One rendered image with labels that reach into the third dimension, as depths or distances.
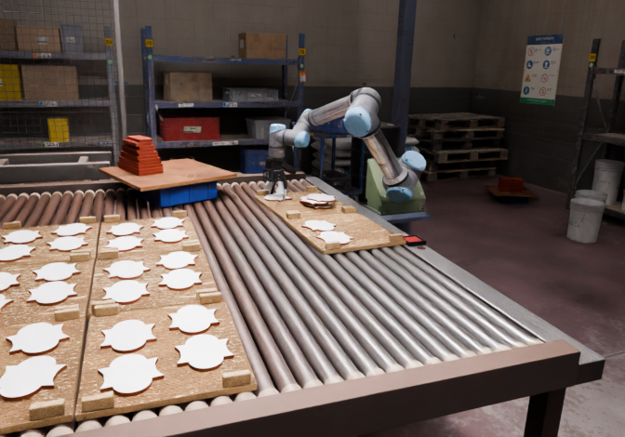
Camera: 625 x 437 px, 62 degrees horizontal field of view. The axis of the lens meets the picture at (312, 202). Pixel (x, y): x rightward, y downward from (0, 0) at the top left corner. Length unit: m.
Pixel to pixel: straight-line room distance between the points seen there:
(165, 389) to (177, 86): 5.27
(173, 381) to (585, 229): 4.74
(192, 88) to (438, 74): 3.87
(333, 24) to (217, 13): 1.60
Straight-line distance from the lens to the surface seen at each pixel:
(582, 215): 5.46
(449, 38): 8.43
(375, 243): 1.96
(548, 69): 7.68
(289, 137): 2.41
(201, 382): 1.17
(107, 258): 1.86
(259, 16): 7.08
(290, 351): 1.29
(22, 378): 1.27
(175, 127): 6.20
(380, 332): 1.39
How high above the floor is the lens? 1.59
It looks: 15 degrees down
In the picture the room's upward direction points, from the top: 2 degrees clockwise
